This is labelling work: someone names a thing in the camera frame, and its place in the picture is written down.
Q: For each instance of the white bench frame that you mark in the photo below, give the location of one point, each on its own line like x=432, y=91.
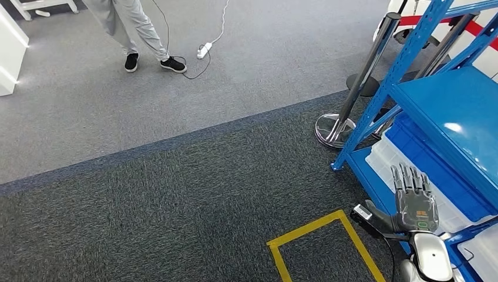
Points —
x=46, y=4

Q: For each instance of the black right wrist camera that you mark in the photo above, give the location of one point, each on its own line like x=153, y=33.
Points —
x=362, y=214

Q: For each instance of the red barrier belt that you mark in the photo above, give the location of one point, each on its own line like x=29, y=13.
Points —
x=428, y=19

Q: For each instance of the blue plastic bin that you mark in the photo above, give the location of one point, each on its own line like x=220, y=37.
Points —
x=428, y=163

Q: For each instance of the blue metal shelf rack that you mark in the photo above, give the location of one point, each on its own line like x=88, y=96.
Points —
x=459, y=109

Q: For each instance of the white car with red stripe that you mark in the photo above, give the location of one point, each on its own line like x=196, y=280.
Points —
x=491, y=64

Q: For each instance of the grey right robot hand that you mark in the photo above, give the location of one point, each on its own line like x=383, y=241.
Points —
x=416, y=210

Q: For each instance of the white lit display plinth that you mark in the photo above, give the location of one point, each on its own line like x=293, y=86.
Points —
x=11, y=50

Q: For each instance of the chrome stanchion with round base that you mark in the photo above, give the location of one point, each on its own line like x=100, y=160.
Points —
x=368, y=66

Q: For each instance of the white power strip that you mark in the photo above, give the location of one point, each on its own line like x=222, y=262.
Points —
x=204, y=50

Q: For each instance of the person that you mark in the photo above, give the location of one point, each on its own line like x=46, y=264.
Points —
x=132, y=23

